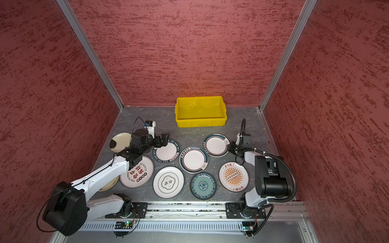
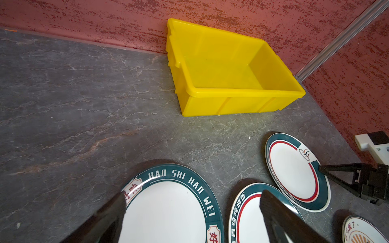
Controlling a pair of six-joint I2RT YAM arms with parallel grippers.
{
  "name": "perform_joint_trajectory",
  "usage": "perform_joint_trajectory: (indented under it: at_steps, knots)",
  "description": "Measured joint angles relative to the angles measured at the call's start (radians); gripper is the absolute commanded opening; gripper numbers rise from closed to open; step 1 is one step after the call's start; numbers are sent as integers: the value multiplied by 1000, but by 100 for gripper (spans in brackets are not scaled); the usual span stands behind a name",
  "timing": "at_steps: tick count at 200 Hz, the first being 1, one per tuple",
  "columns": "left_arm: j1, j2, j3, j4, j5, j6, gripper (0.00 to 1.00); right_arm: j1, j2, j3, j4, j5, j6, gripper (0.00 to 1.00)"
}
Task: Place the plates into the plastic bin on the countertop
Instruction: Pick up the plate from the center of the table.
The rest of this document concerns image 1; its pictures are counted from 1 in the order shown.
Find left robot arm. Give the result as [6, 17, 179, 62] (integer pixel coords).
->
[40, 129, 170, 236]

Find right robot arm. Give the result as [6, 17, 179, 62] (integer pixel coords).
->
[229, 132, 297, 208]

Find aluminium rail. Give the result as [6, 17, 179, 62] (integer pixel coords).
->
[69, 199, 306, 221]

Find corner aluminium post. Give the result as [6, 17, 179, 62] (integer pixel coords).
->
[56, 0, 125, 111]
[259, 0, 317, 112]

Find white plate flower outline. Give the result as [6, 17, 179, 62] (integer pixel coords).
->
[153, 166, 184, 199]

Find white slotted cable duct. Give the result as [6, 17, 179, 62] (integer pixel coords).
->
[80, 220, 242, 232]

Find green red ring steam plate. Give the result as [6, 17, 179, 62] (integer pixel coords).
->
[203, 134, 230, 158]

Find yellow plastic bin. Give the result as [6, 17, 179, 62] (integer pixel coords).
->
[175, 96, 227, 128]

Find cream plate calligraphy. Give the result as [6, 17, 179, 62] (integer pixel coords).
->
[99, 176, 120, 192]

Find teal patterned small plate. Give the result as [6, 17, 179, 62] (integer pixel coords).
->
[190, 172, 216, 200]

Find left circuit board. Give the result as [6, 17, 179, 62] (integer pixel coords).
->
[114, 221, 133, 231]

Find black corrugated cable hose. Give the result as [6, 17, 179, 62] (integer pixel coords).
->
[239, 117, 297, 204]

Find white plate orange sunburst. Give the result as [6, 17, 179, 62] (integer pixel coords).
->
[218, 162, 249, 192]

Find green rim HAO WEI plate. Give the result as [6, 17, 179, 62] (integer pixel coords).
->
[153, 139, 181, 163]

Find right circuit board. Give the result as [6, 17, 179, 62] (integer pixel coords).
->
[241, 221, 257, 232]

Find left corner aluminium post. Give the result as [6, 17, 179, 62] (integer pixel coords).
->
[56, 0, 125, 111]

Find circuit board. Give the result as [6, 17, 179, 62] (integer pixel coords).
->
[241, 221, 257, 232]
[114, 221, 133, 231]

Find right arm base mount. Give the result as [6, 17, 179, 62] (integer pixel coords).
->
[225, 202, 266, 219]

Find cream plate black blotches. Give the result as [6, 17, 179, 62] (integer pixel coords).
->
[109, 132, 132, 152]

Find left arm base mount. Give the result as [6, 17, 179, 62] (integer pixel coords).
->
[105, 202, 149, 219]

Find right corner aluminium post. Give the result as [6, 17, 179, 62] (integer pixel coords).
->
[259, 0, 317, 112]

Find white plate red characters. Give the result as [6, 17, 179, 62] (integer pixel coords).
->
[120, 156, 154, 188]

